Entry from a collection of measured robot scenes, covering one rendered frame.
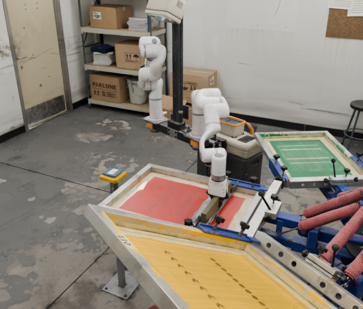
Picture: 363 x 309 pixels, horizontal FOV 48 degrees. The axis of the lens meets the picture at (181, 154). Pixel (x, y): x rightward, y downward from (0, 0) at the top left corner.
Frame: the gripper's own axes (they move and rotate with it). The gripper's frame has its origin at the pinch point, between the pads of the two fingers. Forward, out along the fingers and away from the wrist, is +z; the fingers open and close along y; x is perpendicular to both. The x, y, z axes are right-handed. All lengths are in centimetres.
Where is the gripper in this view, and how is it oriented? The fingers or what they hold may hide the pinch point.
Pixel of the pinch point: (216, 202)
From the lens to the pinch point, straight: 223.7
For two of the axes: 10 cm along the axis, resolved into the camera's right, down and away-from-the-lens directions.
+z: 0.0, 9.0, 4.3
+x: -4.4, 3.9, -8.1
